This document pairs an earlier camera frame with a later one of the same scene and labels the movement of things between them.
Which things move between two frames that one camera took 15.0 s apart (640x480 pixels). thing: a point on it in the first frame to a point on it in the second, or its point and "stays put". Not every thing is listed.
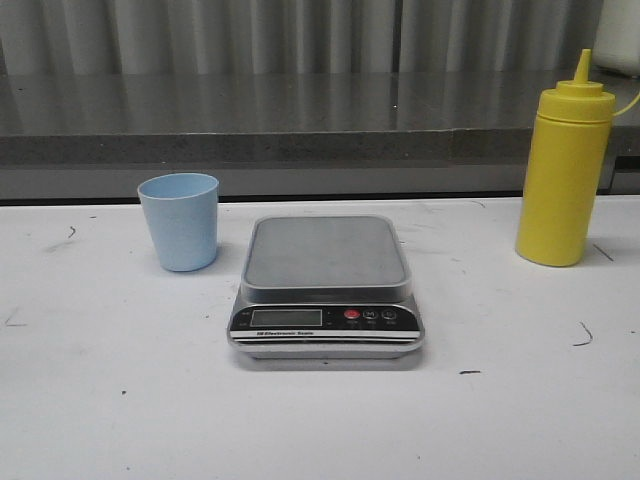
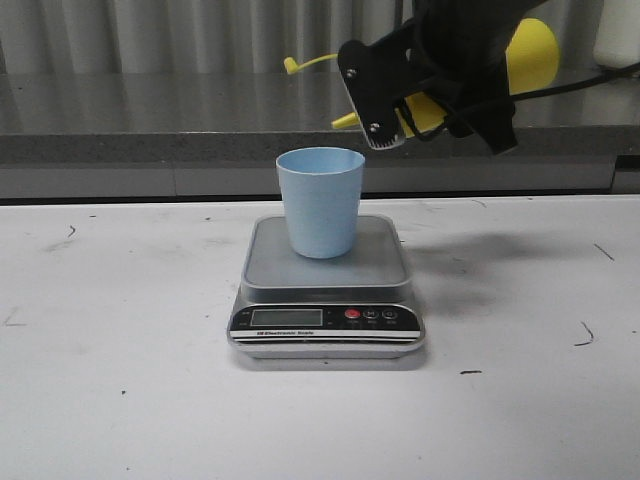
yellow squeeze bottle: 564,176 to 533,59
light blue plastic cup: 182,212 to 322,189
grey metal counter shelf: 289,135 stays put
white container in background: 617,42 stays put
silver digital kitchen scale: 322,287 stays put
